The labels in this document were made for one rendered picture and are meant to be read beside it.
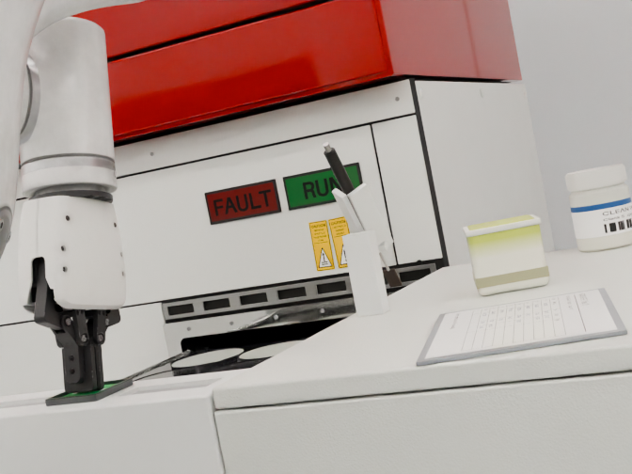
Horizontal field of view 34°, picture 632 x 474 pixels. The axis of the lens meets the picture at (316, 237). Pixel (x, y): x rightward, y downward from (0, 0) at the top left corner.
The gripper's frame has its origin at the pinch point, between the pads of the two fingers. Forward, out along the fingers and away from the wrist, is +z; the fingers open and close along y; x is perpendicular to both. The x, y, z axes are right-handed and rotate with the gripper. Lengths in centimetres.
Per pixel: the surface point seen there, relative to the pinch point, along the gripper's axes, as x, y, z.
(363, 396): 27.8, 2.6, 4.6
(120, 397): 4.8, 1.3, 2.8
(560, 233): 1, -205, -29
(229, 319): -18, -57, -7
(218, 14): -8, -44, -47
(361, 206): 19.4, -21.5, -13.8
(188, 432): 12.6, 3.3, 6.1
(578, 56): 14, -196, -73
